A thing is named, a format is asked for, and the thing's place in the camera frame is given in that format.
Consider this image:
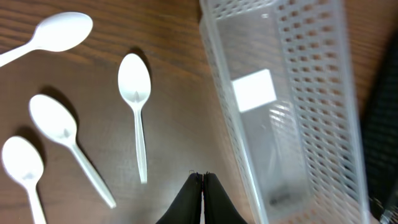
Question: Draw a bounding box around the white label sticker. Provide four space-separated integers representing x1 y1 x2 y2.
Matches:
232 69 277 113

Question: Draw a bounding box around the dark green perforated basket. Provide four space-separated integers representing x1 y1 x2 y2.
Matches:
361 34 397 223

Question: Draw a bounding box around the clear perforated plastic basket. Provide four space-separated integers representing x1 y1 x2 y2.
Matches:
200 0 372 223

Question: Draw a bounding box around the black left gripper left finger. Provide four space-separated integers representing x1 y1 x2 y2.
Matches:
156 173 203 224

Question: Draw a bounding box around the white plastic spoon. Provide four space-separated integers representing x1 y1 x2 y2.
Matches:
2 136 46 224
118 54 151 184
1 12 93 66
29 94 116 209

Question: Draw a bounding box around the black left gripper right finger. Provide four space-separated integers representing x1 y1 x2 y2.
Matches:
203 172 247 224

